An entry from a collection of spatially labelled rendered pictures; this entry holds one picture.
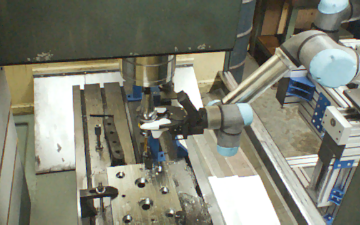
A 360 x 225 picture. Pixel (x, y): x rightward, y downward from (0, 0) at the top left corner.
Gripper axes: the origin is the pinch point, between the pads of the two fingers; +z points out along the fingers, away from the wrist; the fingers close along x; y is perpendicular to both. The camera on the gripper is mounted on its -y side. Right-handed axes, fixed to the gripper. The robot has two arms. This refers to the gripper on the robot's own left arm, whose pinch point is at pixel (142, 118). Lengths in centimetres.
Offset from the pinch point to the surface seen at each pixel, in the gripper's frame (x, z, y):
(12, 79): 101, 53, 45
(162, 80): -7.3, -3.8, -18.3
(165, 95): 22.3, -12.3, 7.7
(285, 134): 127, -137, 128
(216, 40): -12.6, -15.8, -32.2
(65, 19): -12.5, 19.7, -39.3
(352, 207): -24, -65, 25
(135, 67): -6.8, 3.3, -22.4
